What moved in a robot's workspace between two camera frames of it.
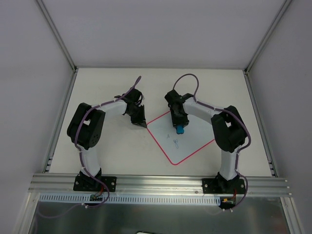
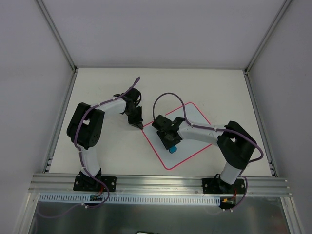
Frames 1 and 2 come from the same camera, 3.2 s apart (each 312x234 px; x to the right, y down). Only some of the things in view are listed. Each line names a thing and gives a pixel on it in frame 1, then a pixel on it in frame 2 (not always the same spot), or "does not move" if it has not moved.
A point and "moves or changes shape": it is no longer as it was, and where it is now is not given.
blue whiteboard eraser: x=180 y=129 moves or changes shape
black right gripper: x=180 y=122 to x=169 y=139
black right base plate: x=223 y=185 does not move
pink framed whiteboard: x=197 y=134 moves or changes shape
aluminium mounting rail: x=156 y=185 does not move
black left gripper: x=137 y=118 does not move
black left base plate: x=88 y=183 does not move
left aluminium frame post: x=59 y=36 does not move
